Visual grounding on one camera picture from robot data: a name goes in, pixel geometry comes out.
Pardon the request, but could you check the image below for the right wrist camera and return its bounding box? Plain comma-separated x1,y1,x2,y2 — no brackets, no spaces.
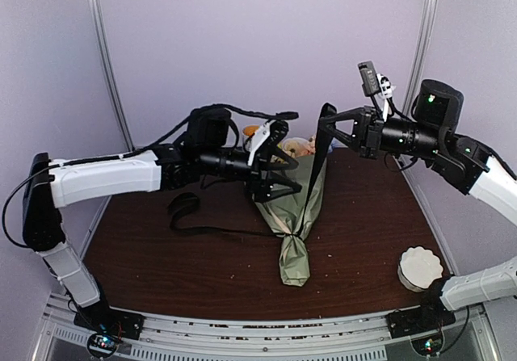
358,61,395,122

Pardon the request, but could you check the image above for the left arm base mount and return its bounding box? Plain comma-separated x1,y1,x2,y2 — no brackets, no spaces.
69,292,145,360

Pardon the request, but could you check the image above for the patterned cup yellow inside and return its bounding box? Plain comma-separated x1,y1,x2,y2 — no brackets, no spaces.
242,125,259,150

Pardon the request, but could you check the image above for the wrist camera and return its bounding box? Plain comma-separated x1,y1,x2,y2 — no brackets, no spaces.
358,61,395,122
245,122,266,166

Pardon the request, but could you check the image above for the green wrapping paper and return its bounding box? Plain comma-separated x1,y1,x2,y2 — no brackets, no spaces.
256,155,327,287

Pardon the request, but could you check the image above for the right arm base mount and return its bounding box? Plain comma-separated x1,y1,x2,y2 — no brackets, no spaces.
386,296,456,358

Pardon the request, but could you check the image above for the aluminium frame post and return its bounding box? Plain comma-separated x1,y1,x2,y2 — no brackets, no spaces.
88,0,135,150
403,0,439,114

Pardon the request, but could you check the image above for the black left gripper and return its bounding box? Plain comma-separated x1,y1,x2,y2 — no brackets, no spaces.
199,146,302,204

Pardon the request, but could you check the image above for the cream fake flower bunch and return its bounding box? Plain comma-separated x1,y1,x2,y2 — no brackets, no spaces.
277,139,310,158

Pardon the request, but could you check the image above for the black printed ribbon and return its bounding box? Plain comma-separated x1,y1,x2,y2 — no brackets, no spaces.
167,103,338,239

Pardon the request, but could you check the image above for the left aluminium frame post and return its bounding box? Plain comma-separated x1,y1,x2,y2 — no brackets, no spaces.
88,0,135,150

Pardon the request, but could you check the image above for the white scalloped bowl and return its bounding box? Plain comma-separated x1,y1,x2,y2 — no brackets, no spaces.
397,246,443,292

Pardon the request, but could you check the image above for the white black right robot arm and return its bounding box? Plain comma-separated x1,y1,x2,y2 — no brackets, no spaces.
318,79,516,330

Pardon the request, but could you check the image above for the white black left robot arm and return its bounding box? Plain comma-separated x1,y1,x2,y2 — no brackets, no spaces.
12,103,301,332

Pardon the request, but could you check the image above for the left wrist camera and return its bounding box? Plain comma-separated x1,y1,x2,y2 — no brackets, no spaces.
245,122,266,166

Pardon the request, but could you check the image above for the pink fake flower stem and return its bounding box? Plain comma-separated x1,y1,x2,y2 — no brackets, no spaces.
305,136,317,154

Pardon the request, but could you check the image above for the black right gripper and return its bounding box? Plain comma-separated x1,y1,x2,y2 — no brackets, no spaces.
318,104,443,160

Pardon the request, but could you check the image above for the aluminium front rail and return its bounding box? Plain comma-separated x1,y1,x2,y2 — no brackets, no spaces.
40,292,498,361

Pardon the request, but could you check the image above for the right aluminium frame post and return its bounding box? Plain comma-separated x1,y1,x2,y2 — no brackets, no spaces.
403,0,439,114

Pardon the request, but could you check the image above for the white round bowl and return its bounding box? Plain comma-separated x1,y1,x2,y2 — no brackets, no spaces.
282,137,307,149

